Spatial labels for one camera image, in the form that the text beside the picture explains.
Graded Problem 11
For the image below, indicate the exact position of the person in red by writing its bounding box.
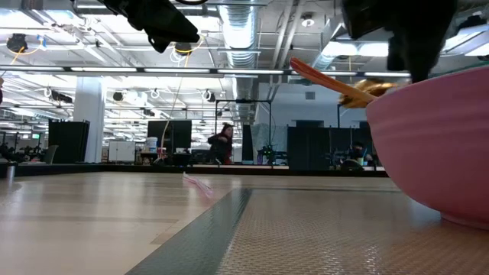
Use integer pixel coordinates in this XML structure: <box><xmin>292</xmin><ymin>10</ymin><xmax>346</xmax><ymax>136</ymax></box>
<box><xmin>207</xmin><ymin>122</ymin><xmax>235</xmax><ymax>166</ymax></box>

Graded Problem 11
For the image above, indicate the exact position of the white cabinet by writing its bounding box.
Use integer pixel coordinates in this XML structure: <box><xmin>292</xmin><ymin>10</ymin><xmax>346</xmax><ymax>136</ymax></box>
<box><xmin>108</xmin><ymin>140</ymin><xmax>136</xmax><ymax>163</ymax></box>

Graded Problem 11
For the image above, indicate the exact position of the grey chair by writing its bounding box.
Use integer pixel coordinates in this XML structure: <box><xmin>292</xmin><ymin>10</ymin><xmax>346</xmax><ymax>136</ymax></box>
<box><xmin>42</xmin><ymin>144</ymin><xmax>60</xmax><ymax>165</ymax></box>

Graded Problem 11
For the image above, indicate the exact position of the pink plastic bowl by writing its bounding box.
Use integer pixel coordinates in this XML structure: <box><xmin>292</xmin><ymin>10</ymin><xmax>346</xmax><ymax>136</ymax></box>
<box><xmin>365</xmin><ymin>66</ymin><xmax>489</xmax><ymax>231</ymax></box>

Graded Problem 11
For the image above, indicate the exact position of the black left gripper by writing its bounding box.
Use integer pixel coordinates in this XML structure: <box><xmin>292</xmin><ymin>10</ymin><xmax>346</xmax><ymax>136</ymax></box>
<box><xmin>97</xmin><ymin>0</ymin><xmax>201</xmax><ymax>54</ymax></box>

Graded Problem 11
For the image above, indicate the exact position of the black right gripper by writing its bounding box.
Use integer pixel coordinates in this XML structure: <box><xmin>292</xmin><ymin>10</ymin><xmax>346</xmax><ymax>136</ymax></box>
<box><xmin>341</xmin><ymin>0</ymin><xmax>459</xmax><ymax>84</ymax></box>

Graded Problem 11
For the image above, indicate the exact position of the black panel screen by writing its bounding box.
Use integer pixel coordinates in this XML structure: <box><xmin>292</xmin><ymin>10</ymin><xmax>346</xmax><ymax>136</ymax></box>
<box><xmin>147</xmin><ymin>120</ymin><xmax>193</xmax><ymax>154</ymax></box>

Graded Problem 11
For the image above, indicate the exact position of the white building pillar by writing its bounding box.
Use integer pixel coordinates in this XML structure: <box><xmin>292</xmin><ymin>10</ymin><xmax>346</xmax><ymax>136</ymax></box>
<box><xmin>73</xmin><ymin>76</ymin><xmax>106</xmax><ymax>164</ymax></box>

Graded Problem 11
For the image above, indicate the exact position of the long ceiling light strip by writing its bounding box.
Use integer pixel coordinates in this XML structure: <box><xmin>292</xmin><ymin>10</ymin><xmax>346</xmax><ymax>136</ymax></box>
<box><xmin>0</xmin><ymin>65</ymin><xmax>286</xmax><ymax>76</ymax></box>

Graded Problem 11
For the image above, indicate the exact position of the black cabinet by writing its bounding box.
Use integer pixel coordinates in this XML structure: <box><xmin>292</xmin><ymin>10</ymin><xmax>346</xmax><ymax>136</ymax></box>
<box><xmin>48</xmin><ymin>120</ymin><xmax>91</xmax><ymax>164</ymax></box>

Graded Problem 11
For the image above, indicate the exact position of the silver ribbed air duct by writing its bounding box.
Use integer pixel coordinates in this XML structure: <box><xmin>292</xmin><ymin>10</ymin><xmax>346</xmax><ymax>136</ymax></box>
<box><xmin>217</xmin><ymin>3</ymin><xmax>261</xmax><ymax>70</ymax></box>

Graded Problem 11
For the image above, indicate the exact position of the woven placemat with dark border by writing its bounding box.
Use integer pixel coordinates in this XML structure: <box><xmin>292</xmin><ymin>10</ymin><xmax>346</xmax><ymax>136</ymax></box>
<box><xmin>125</xmin><ymin>186</ymin><xmax>489</xmax><ymax>275</ymax></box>

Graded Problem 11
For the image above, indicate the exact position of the white bucket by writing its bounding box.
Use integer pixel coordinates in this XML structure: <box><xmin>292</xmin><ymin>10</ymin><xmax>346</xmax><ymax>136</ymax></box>
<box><xmin>144</xmin><ymin>136</ymin><xmax>159</xmax><ymax>154</ymax></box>

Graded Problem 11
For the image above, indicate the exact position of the fork with orange handle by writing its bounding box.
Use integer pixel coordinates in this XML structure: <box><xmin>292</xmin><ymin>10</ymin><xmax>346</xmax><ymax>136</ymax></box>
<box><xmin>289</xmin><ymin>57</ymin><xmax>379</xmax><ymax>104</ymax></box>

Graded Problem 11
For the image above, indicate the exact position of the translucent pink plastic utensil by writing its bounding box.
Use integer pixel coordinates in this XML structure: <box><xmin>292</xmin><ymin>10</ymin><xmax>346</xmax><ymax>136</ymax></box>
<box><xmin>182</xmin><ymin>172</ymin><xmax>215</xmax><ymax>199</ymax></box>

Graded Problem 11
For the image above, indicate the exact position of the black partition wall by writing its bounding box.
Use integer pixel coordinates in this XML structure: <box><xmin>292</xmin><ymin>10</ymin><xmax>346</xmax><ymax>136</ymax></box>
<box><xmin>287</xmin><ymin>125</ymin><xmax>374</xmax><ymax>171</ymax></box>

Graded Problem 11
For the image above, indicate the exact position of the yellow hanging cable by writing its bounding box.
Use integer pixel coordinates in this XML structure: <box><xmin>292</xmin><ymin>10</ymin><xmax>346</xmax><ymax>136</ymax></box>
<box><xmin>160</xmin><ymin>36</ymin><xmax>206</xmax><ymax>160</ymax></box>

